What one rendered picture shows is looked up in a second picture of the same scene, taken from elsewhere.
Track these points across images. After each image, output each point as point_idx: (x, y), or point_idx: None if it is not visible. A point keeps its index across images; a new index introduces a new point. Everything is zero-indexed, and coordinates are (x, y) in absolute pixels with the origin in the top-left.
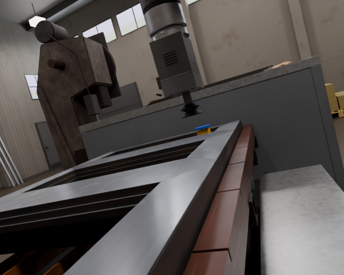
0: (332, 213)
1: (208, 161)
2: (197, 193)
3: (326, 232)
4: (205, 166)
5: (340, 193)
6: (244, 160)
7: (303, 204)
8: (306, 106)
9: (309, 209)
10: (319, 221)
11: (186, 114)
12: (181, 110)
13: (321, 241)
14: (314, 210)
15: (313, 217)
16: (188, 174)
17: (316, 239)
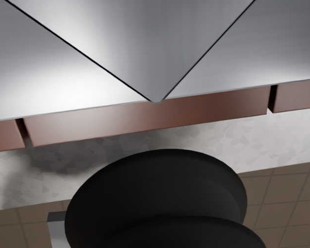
0: (204, 153)
1: (157, 73)
2: None
3: (153, 145)
4: (78, 82)
5: (267, 165)
6: (283, 110)
7: (252, 119)
8: None
9: (228, 128)
10: (184, 139)
11: (93, 235)
12: (105, 245)
13: (129, 139)
14: (223, 133)
15: (198, 132)
16: None
17: (134, 135)
